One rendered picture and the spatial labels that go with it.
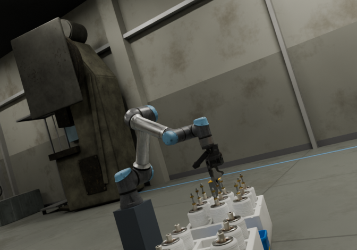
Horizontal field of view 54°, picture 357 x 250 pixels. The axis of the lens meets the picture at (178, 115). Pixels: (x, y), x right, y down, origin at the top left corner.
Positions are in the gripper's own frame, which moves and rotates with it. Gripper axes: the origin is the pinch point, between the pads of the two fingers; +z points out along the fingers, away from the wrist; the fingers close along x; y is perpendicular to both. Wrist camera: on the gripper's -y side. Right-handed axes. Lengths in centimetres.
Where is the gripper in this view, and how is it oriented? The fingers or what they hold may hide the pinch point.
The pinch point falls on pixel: (215, 182)
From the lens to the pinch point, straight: 192.6
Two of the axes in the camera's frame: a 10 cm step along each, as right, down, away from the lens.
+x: 3.1, -0.4, 9.5
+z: 2.9, 9.6, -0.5
